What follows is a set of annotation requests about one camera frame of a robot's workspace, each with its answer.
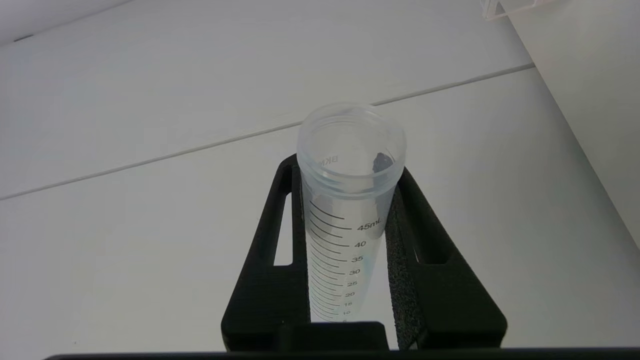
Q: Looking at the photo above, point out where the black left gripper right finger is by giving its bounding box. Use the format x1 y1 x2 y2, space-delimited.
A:
384 167 509 351

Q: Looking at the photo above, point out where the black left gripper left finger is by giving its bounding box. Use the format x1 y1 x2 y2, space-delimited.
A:
221 153 312 352

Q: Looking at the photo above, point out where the test tube with blue liquid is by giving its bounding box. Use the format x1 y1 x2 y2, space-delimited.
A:
295 102 407 324

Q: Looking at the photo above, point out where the clear acrylic test tube rack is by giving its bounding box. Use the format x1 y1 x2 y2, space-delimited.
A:
479 0 557 21

